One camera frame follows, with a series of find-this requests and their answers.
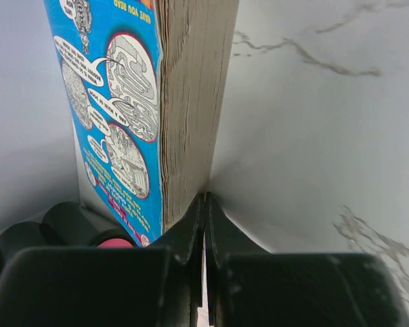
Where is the blue paperback book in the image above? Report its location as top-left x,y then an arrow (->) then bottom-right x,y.
44,1 -> 239,247

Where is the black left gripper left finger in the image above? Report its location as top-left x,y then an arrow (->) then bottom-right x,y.
0,195 -> 204,326

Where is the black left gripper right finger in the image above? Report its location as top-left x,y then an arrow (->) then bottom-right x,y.
204,193 -> 409,326

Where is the pink drawer unit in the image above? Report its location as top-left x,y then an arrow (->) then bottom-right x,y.
0,202 -> 135,272

